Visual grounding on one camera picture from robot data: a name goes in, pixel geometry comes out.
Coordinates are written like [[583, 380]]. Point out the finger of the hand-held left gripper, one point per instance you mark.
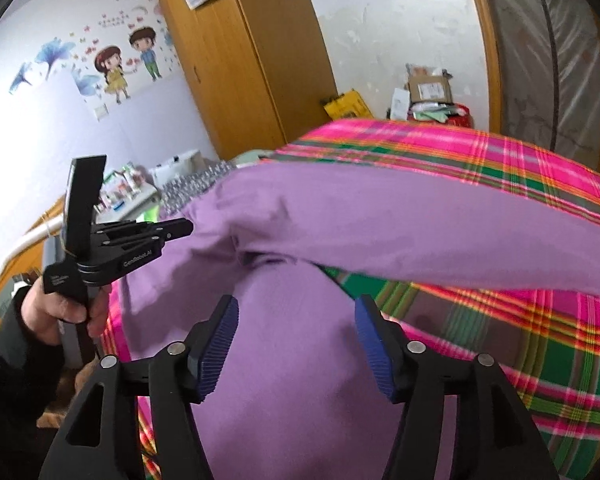
[[127, 226], [175, 230]]

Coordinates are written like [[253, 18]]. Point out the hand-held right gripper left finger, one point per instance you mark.
[[220, 350]]

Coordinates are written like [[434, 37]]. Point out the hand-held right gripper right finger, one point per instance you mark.
[[375, 350]]

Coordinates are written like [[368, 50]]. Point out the purple garment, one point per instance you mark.
[[330, 220]]

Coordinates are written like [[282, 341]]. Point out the person's left forearm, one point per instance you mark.
[[15, 380]]

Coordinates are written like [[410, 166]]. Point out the person's left hand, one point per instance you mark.
[[45, 315]]

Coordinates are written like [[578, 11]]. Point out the cluttered white desk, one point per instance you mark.
[[130, 185]]

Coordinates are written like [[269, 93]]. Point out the grey patterned cloth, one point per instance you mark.
[[192, 187]]

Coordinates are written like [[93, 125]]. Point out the wooden wardrobe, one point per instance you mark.
[[245, 70]]

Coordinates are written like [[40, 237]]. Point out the pink plaid blanket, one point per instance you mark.
[[430, 150]]

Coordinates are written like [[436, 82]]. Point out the yellow box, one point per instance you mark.
[[347, 106]]

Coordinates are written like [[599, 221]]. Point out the small white box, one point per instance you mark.
[[399, 104]]

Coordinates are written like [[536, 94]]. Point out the open cardboard box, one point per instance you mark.
[[430, 87]]

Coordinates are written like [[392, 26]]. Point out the clear plastic door curtain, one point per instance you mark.
[[545, 60]]

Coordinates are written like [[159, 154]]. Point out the blue flower wall stickers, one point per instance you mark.
[[50, 62]]

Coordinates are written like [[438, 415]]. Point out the cartoon children wall sticker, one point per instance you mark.
[[130, 60]]

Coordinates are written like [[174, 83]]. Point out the wooden door frame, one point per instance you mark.
[[482, 35]]

